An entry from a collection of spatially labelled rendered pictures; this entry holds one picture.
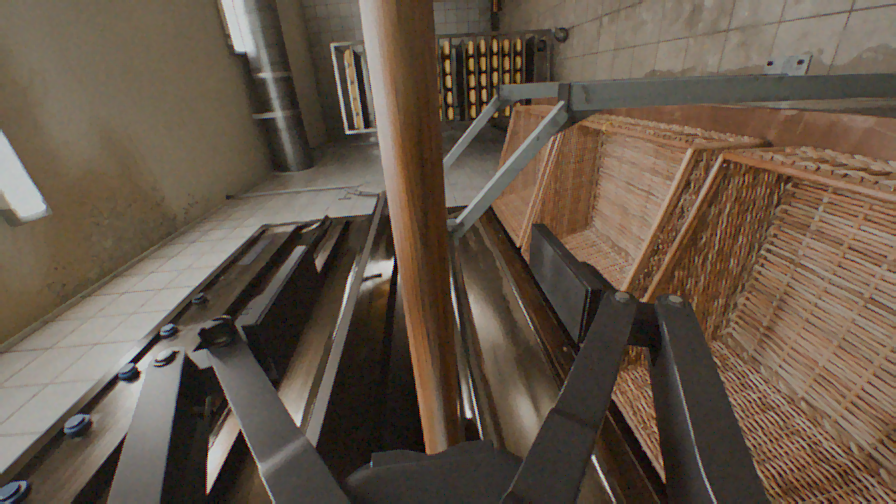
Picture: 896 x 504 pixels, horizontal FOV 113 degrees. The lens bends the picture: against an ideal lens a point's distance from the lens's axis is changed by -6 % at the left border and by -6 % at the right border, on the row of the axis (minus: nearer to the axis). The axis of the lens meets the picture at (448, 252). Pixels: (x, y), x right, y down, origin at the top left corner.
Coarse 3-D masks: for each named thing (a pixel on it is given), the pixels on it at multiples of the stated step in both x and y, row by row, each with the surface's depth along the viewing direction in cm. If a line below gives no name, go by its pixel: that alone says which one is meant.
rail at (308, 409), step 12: (372, 216) 133; (360, 252) 104; (348, 288) 86; (336, 324) 73; (324, 348) 66; (324, 360) 63; (324, 372) 60; (312, 384) 58; (312, 396) 55; (312, 408) 53; (300, 420) 52
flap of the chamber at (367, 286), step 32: (384, 192) 162; (384, 224) 137; (384, 256) 123; (352, 288) 85; (384, 288) 111; (352, 320) 74; (384, 320) 102; (352, 352) 70; (352, 384) 66; (320, 416) 51; (352, 416) 62; (320, 448) 48; (352, 448) 58
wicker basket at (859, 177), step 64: (704, 192) 50; (768, 192) 51; (832, 192) 45; (704, 256) 57; (768, 256) 55; (832, 256) 45; (704, 320) 63; (768, 320) 56; (832, 320) 46; (640, 384) 64; (768, 384) 56; (832, 384) 47
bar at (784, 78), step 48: (528, 96) 93; (576, 96) 50; (624, 96) 50; (672, 96) 51; (720, 96) 51; (768, 96) 52; (816, 96) 53; (864, 96) 53; (528, 144) 54; (480, 192) 58; (480, 384) 28; (480, 432) 24
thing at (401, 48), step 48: (384, 0) 12; (432, 0) 13; (384, 48) 12; (432, 48) 13; (384, 96) 13; (432, 96) 14; (384, 144) 15; (432, 144) 15; (432, 192) 15; (432, 240) 16; (432, 288) 18; (432, 336) 19; (432, 384) 21; (432, 432) 24
